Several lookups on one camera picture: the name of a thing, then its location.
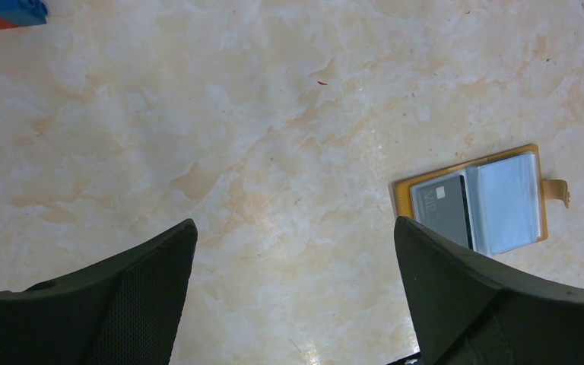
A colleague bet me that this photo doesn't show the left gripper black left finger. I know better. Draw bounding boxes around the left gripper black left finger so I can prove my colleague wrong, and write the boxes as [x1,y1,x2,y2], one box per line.
[0,219,198,364]

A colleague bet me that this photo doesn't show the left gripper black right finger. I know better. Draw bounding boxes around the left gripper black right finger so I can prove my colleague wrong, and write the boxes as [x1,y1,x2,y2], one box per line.
[394,217,584,364]

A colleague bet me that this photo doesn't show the yellow leather card holder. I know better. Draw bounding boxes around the yellow leather card holder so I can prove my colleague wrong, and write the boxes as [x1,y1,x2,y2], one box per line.
[393,144,570,256]

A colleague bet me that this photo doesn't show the red blue toy bricks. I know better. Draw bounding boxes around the red blue toy bricks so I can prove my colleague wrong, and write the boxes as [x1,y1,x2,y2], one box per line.
[0,0,49,30]

